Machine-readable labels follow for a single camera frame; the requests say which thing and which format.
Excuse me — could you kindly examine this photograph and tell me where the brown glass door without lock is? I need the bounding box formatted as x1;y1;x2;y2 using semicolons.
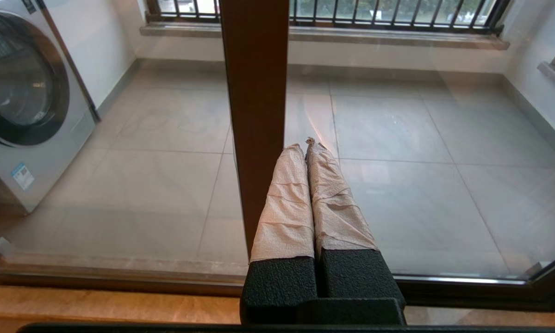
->
0;0;290;296

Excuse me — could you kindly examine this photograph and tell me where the silver front-load washing machine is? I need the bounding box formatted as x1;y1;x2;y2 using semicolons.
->
0;0;98;216

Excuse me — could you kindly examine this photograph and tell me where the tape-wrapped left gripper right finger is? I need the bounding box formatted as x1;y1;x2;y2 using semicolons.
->
305;138;405;303

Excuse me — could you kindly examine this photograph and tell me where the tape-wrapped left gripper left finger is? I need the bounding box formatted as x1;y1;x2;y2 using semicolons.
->
240;143;318;324

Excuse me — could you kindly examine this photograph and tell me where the long grey stone window sill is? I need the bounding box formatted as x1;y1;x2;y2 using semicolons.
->
140;23;510;50

